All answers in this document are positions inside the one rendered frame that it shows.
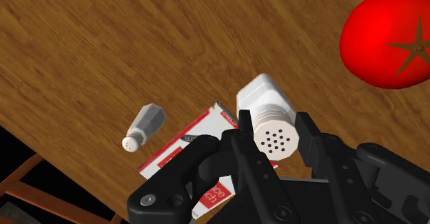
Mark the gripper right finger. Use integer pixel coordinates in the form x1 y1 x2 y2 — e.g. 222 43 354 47
294 111 430 224

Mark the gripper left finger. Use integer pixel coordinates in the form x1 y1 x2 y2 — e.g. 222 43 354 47
127 110 302 224

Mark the white salt shaker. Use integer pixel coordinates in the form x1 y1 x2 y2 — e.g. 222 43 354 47
236 73 300 162

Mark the grey pepper shaker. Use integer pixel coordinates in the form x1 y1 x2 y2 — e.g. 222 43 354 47
121 103 167 153

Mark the red tomato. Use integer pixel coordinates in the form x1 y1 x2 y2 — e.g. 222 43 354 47
339 0 430 90

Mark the wooden chair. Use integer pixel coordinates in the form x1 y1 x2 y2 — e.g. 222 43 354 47
0 153 123 224

